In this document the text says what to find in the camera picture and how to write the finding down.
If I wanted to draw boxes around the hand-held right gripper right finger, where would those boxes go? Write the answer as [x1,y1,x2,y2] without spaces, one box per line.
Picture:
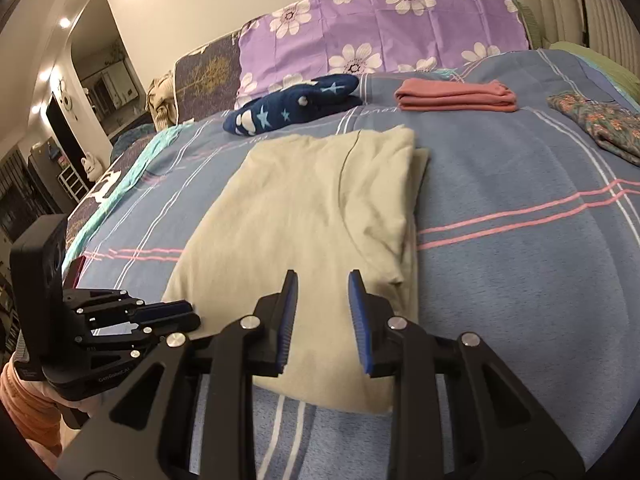
[347,269,586,480]

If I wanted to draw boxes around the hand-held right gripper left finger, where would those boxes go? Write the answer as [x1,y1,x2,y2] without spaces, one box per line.
[57,269,300,480]

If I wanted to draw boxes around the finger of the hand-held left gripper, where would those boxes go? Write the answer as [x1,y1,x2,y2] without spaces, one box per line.
[89,311,202,357]
[62,287,195,322]

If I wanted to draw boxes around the cream shirt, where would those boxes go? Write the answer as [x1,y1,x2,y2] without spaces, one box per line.
[162,127,432,415]

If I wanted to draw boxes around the person's left forearm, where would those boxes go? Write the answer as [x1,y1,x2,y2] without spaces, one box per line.
[0,359,65,458]

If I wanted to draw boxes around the dark cabinet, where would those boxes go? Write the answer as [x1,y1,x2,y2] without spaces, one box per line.
[0,144,68,246]

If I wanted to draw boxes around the white plush figure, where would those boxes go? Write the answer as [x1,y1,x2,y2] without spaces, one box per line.
[80,152,103,183]

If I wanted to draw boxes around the teal blanket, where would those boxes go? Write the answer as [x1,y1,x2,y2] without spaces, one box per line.
[64,124,188,263]

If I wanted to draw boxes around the beige crumpled cloth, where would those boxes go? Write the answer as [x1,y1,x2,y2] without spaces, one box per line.
[146,75,180,132]

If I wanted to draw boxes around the navy star print cloth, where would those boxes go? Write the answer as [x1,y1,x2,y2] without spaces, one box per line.
[222,74,363,137]

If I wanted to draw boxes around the arched doorway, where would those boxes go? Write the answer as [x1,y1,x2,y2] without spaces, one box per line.
[70,0,147,137]

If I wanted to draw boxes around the dark patterned pillow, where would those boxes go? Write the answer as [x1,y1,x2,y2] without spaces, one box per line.
[174,30,242,125]

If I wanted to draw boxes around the folded pink cloth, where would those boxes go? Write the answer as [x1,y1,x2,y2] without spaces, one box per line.
[394,78,517,112]

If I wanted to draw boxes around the purple floral pillow cover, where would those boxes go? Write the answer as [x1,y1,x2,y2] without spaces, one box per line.
[234,0,532,108]

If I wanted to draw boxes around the folded floral cloth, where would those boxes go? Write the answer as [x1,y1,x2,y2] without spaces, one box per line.
[546,91,640,167]

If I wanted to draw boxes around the green sheet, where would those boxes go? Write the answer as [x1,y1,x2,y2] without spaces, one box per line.
[549,41,640,111]

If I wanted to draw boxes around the grey curtain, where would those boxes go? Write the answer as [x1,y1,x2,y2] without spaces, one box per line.
[527,0,640,73]

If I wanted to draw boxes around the white wire rack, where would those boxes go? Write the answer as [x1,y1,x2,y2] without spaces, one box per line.
[59,164,92,202]

